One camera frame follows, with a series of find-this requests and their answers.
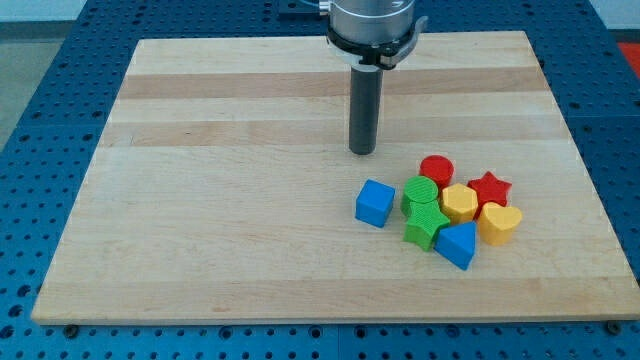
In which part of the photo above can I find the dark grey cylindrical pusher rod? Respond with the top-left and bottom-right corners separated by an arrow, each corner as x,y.
348,69 -> 383,155

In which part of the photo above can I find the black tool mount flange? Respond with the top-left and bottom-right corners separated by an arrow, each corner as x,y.
326,16 -> 429,70

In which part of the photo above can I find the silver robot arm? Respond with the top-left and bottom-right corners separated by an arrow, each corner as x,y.
318,0 -> 429,155

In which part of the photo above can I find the red cylinder block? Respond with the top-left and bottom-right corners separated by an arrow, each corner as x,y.
419,155 -> 455,190

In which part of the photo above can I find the green cylinder block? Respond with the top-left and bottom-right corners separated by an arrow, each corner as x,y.
401,175 -> 439,217

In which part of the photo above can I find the blue cube block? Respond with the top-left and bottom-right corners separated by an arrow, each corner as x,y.
355,179 -> 396,228

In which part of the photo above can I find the green star block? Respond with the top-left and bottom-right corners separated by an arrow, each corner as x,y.
403,201 -> 450,252

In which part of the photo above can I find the yellow hexagon block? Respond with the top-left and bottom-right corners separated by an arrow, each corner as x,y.
440,183 -> 479,225

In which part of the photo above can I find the red star block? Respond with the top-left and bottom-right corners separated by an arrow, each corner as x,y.
467,171 -> 512,219

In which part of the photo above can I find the wooden board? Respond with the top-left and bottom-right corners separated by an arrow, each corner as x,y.
32,31 -> 639,325

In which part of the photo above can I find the blue triangle block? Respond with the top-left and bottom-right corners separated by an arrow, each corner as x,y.
434,221 -> 477,271

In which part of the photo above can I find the yellow heart block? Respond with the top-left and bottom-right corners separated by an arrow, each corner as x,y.
477,202 -> 523,246

